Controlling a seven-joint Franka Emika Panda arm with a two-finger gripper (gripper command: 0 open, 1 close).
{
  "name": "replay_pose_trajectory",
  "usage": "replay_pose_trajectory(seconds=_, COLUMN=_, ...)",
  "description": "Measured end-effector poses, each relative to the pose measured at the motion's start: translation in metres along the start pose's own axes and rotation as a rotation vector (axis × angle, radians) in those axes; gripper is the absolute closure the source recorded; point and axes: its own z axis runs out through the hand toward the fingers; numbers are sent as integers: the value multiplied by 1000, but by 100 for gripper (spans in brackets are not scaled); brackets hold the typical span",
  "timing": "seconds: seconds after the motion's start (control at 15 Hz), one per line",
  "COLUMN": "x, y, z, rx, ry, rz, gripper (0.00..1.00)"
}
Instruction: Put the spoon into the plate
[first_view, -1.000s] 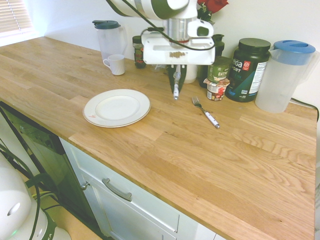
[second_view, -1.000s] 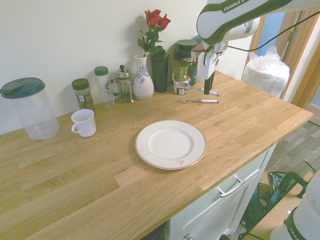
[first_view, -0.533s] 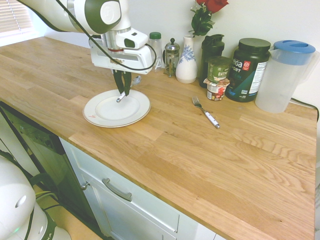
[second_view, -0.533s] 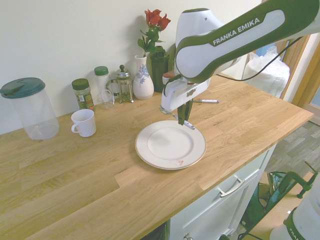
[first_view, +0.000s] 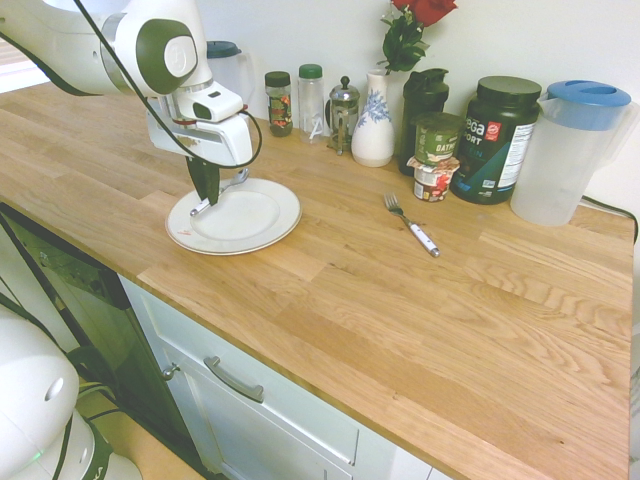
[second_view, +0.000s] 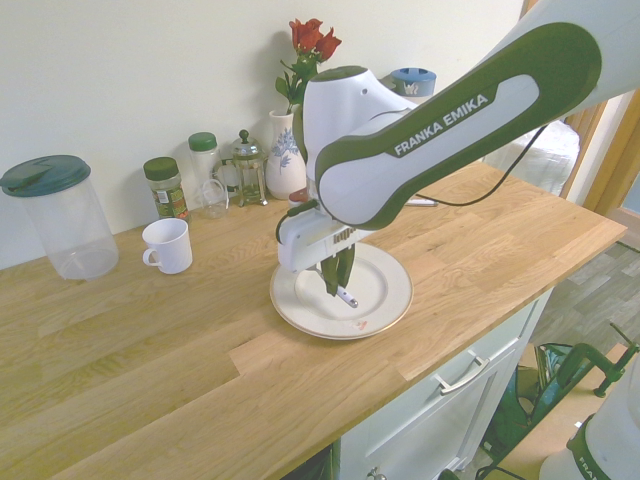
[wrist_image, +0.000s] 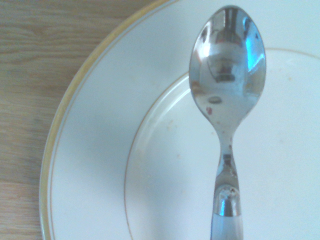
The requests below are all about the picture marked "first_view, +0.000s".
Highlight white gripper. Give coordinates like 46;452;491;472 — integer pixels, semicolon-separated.
146;112;253;207

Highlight white-handled metal spoon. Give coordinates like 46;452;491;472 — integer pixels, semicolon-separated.
189;167;250;217

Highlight white gold-rimmed plate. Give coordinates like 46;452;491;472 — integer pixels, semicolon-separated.
165;177;304;256

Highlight dark-lidded spice jar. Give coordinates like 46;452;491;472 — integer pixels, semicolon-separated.
264;70;294;139

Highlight clear pitcher dark teal lid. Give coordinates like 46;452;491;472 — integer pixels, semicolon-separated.
205;40;254;110

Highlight clear bottle green cap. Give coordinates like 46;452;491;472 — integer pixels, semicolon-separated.
297;63;327;145

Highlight small metal french press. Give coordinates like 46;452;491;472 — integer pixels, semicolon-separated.
325;75;361;156

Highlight black dishwasher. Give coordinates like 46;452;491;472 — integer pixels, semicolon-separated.
0;202;201;471

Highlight white vase blue floral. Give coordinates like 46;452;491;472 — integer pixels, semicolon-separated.
350;69;395;168

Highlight red white yogurt cup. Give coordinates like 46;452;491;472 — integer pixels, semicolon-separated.
405;155;461;203

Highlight white window blinds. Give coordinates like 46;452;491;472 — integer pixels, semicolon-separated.
0;38;42;76

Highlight black shaker bottle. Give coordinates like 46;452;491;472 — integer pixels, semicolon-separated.
397;68;450;177

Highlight green oatmeal cup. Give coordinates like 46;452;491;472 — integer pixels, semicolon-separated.
414;111;465;166

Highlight red rose bouquet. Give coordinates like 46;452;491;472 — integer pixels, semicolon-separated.
379;0;459;76

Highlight white drawer front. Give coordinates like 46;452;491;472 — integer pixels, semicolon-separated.
139;289;361;467

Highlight black protein powder tub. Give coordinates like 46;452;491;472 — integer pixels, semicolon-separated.
449;75;544;206

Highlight clear pitcher blue lid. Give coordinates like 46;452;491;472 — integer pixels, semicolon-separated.
509;79;639;227

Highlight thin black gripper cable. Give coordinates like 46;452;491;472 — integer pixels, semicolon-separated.
73;0;265;169

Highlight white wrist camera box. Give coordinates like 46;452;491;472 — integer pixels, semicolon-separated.
175;83;247;124

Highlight silver drawer handle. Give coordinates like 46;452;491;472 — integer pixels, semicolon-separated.
203;355;265;404

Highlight white-handled metal fork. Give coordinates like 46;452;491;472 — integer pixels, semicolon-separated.
383;192;442;259

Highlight black power cable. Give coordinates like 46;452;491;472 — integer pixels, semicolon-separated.
579;195;640;236

